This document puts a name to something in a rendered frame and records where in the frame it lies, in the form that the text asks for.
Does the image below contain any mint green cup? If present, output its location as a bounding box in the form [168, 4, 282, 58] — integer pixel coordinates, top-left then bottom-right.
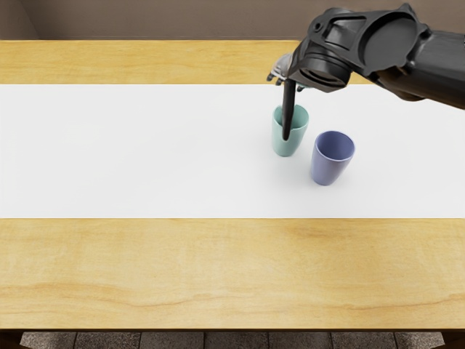
[272, 103, 310, 158]

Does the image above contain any lavender blue cup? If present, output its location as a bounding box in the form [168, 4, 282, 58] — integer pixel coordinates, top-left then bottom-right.
[310, 130, 355, 187]

